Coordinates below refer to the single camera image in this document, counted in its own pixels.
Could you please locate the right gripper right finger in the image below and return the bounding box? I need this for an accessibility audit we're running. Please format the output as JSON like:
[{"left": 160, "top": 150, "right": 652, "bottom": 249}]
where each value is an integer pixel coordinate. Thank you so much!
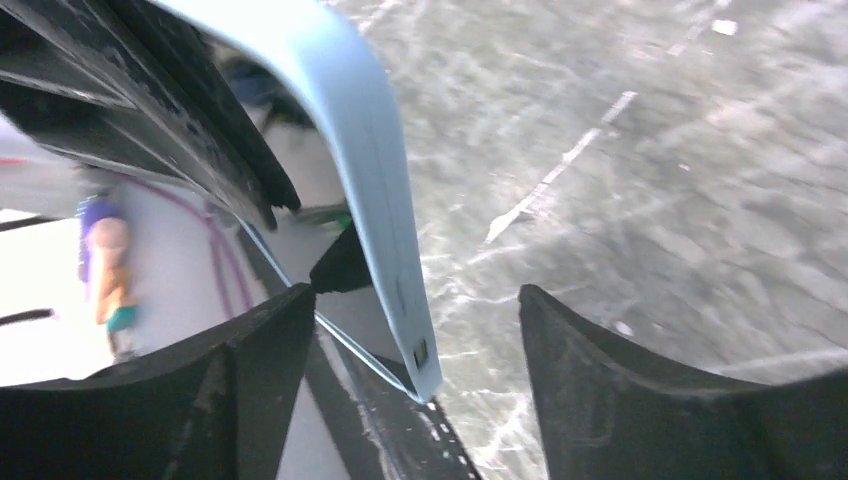
[{"left": 518, "top": 284, "right": 847, "bottom": 480}]

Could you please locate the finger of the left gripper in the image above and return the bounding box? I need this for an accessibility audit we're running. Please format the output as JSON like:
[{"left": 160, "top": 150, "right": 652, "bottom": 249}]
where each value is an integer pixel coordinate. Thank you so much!
[{"left": 1, "top": 1, "right": 301, "bottom": 229}]

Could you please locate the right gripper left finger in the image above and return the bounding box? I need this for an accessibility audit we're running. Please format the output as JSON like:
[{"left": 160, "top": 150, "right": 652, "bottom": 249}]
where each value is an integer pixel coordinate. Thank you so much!
[{"left": 1, "top": 284, "right": 316, "bottom": 479}]

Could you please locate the light blue phone case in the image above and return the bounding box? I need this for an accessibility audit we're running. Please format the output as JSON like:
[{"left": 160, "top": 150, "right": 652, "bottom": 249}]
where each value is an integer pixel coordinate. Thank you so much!
[{"left": 163, "top": 1, "right": 442, "bottom": 403}]

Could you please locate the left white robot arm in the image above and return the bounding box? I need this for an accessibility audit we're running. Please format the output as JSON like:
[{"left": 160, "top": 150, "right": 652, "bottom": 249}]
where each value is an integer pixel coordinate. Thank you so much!
[{"left": 1, "top": 1, "right": 301, "bottom": 327}]

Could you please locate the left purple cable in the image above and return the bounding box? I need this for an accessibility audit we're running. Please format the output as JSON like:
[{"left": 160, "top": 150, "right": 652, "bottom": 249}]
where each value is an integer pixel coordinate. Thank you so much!
[{"left": 119, "top": 175, "right": 256, "bottom": 319}]

